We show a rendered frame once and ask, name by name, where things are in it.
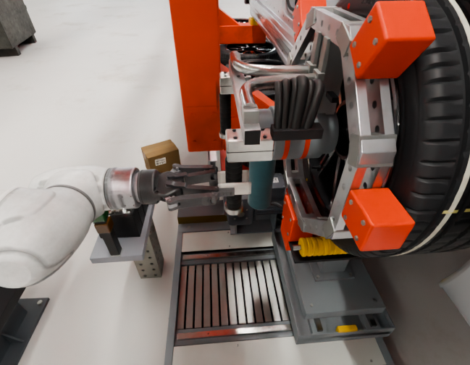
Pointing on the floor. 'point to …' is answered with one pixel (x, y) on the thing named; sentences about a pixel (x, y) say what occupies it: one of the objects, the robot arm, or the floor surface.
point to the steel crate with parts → (10, 27)
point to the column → (151, 257)
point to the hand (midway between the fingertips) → (234, 182)
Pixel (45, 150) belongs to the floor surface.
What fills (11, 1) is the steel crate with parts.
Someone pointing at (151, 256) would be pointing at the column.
